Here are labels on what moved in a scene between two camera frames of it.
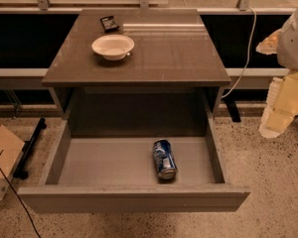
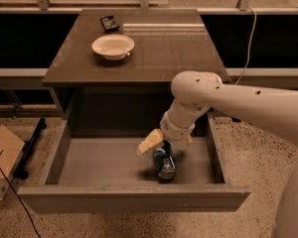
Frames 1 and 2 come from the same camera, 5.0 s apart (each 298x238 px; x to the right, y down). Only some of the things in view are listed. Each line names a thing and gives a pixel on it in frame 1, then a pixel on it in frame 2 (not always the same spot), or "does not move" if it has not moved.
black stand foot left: (20, 172) does not move
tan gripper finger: (269, 45) → (154, 138)
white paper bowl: (112, 47) does not move
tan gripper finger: (275, 121) → (188, 139)
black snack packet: (109, 24) does not move
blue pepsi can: (166, 165) does not move
